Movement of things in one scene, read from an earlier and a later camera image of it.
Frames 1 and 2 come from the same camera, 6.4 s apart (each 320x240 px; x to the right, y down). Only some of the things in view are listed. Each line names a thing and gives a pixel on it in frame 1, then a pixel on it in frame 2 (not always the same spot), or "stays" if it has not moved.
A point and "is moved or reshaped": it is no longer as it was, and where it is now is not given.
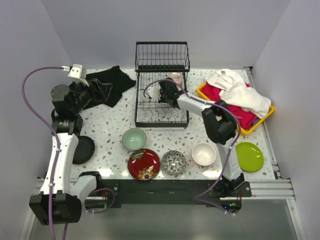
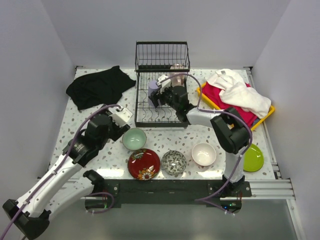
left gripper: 104,88 to 118,130
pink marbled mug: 178,78 is moved or reshaped
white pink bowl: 204,154 stays
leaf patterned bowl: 174,162 stays
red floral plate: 144,164 stays
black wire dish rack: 155,60 stays
